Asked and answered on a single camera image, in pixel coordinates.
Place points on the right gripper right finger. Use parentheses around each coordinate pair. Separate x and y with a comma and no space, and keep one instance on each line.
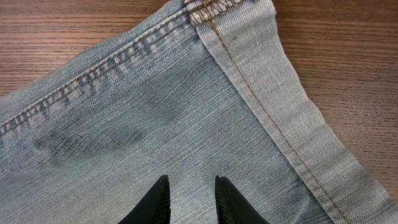
(232,207)

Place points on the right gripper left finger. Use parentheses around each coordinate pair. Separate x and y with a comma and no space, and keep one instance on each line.
(154,207)

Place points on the light blue denim shorts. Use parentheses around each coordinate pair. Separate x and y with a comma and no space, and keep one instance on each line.
(199,89)

